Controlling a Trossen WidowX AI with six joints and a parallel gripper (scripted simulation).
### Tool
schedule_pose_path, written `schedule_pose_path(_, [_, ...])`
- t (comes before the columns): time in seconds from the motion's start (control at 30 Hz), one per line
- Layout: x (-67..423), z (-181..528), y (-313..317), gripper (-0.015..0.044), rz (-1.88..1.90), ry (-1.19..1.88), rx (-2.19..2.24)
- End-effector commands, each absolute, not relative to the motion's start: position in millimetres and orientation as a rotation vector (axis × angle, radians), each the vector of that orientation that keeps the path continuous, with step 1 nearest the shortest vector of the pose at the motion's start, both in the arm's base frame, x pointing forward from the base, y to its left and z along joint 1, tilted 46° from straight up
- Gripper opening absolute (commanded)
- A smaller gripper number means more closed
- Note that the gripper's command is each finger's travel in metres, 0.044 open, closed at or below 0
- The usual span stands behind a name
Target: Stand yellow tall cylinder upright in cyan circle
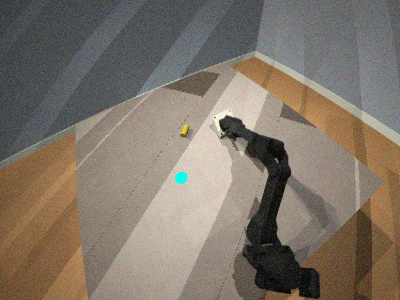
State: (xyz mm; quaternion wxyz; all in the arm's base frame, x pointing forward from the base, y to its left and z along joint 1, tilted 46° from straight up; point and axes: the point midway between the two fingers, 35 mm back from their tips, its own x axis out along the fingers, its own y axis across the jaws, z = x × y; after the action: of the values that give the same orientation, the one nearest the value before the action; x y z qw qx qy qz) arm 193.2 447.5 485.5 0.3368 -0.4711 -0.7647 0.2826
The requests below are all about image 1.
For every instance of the olive yellow cylinder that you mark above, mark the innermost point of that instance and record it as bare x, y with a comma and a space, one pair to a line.
184, 131

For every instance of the cyan circle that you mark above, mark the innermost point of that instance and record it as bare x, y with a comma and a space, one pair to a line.
181, 178

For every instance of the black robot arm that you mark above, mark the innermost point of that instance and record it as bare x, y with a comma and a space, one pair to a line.
276, 261

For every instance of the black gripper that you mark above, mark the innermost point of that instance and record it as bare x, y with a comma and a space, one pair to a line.
309, 287

